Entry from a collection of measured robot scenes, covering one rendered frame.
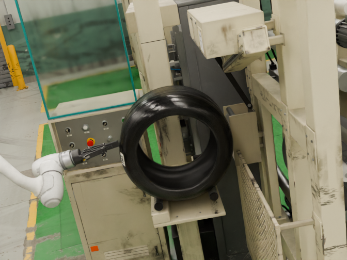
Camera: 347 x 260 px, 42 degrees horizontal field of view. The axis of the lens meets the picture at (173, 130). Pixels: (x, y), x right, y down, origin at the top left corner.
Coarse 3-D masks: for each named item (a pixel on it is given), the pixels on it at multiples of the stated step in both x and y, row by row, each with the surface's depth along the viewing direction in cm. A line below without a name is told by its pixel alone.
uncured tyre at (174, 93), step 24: (144, 96) 226; (168, 96) 212; (192, 96) 214; (144, 120) 211; (216, 120) 214; (120, 144) 219; (216, 144) 245; (144, 168) 246; (168, 168) 249; (192, 168) 249; (216, 168) 221; (168, 192) 224; (192, 192) 225
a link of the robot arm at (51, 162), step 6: (48, 156) 225; (54, 156) 225; (36, 162) 225; (42, 162) 223; (48, 162) 222; (54, 162) 222; (36, 168) 223; (42, 168) 221; (48, 168) 220; (54, 168) 221; (60, 168) 224; (36, 174) 224
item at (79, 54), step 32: (32, 0) 253; (64, 0) 254; (96, 0) 255; (32, 32) 259; (64, 32) 260; (96, 32) 261; (64, 64) 266; (96, 64) 267; (128, 64) 267; (64, 96) 272; (96, 96) 273; (128, 96) 274
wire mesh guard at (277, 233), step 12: (240, 156) 243; (240, 180) 268; (252, 180) 216; (240, 192) 270; (252, 204) 234; (264, 204) 193; (252, 216) 243; (264, 216) 202; (252, 228) 254; (264, 228) 208; (276, 228) 178; (252, 240) 263; (276, 240) 180; (252, 252) 272; (264, 252) 223; (276, 252) 191
